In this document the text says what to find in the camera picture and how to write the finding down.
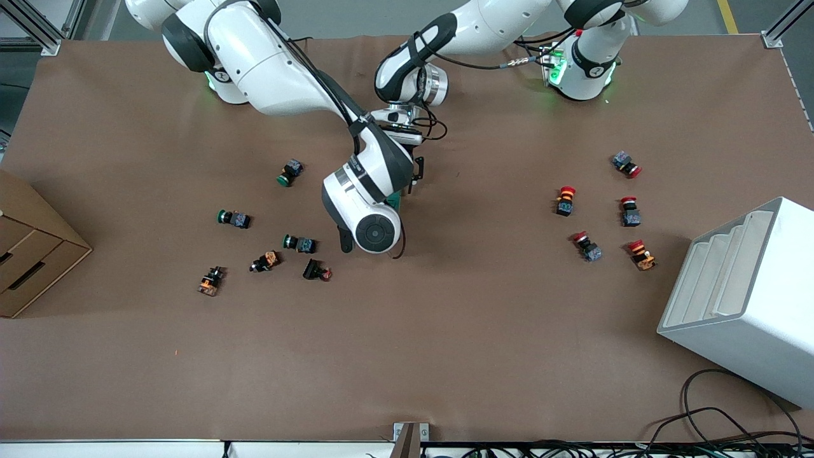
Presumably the brown table cover sheet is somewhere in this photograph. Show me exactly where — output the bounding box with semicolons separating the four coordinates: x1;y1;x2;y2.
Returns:
0;35;814;443

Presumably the brown cardboard box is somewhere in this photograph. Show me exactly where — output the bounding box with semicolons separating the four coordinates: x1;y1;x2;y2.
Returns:
0;170;93;319

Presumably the white slotted rack box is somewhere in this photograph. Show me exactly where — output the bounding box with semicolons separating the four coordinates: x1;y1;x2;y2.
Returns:
657;197;814;409

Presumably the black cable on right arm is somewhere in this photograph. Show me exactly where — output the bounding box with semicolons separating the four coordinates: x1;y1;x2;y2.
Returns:
264;0;382;153

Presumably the black cable with silver connector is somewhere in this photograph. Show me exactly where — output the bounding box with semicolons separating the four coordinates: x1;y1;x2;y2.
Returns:
407;29;579;72

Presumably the orange black rotary switch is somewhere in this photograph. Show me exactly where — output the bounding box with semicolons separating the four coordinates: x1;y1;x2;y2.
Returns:
197;266;226;297

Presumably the metal table edge bracket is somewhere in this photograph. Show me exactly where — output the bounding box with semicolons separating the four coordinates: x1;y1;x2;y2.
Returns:
393;422;431;458

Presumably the white table edge rail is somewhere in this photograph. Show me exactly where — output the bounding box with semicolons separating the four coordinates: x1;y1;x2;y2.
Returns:
0;439;814;458

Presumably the black looped floor cable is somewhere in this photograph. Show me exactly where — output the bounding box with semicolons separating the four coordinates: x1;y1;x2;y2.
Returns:
682;368;804;446

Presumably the aluminium frame post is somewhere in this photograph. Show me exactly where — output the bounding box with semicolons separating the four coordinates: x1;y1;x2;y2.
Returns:
0;0;62;57
761;0;814;50

